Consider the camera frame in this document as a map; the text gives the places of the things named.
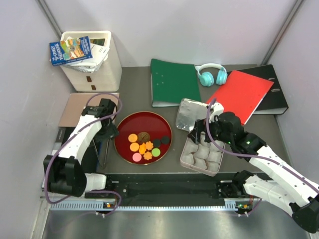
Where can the white papers in bin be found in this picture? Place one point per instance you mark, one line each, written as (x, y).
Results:
(99, 54)

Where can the red round lacquer tray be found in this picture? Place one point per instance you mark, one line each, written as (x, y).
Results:
(147, 126)

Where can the pink cookie tin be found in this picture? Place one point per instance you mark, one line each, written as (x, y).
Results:
(203, 158)

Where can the pink round cookie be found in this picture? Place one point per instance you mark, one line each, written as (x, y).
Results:
(136, 157)

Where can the black sandwich cookie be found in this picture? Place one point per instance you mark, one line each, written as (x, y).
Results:
(165, 140)
(156, 143)

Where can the green ring binder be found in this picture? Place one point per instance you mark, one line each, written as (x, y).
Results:
(172, 82)

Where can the red folder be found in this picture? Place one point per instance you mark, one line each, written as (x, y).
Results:
(241, 94)

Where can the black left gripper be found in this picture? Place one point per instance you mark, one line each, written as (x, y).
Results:
(111, 132)

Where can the orange fish cookie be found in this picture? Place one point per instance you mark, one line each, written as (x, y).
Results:
(142, 148)

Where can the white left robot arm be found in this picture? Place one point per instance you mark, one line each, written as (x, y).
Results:
(63, 170)

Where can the black ring binder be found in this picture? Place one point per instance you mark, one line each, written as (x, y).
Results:
(274, 102)

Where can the orange flower cookie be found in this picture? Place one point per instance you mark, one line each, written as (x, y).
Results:
(147, 155)
(149, 145)

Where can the blue treehouse book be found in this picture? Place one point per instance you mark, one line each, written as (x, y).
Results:
(70, 50)

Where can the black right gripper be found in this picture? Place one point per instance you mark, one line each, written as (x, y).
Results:
(195, 134)

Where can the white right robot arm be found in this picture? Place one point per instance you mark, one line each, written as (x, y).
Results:
(293, 193)

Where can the white storage bin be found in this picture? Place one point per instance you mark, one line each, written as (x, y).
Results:
(107, 77)

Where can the teal headphones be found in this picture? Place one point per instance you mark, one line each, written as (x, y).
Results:
(207, 79)

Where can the orange round cookie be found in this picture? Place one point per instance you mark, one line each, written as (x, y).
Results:
(132, 138)
(134, 147)

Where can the silver tin lid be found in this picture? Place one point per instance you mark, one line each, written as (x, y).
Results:
(189, 111)

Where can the green round cookie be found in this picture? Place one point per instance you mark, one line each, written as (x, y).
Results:
(156, 152)

